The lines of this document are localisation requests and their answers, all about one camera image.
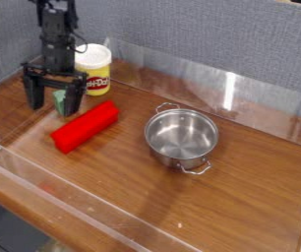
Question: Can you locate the green foam block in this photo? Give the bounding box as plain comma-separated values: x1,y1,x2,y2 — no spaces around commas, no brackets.
52,90,65,115

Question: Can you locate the clear acrylic barrier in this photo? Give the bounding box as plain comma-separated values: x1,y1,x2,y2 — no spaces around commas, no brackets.
0,39,301,252

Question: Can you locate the red foam block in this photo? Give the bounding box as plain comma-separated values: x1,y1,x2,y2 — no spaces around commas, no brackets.
50,100,118,154

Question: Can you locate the black cable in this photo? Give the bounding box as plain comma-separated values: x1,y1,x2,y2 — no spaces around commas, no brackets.
70,31,89,54

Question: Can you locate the stainless steel pot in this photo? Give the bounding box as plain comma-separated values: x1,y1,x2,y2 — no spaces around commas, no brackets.
144,102,219,175

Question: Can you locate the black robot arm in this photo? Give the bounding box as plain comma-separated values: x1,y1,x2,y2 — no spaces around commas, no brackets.
22,0,86,116

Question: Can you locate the yellow play-doh can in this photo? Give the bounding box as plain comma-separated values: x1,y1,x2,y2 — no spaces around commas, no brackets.
74,43,112,96

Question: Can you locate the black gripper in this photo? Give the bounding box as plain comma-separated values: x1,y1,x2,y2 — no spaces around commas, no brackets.
22,62,86,116

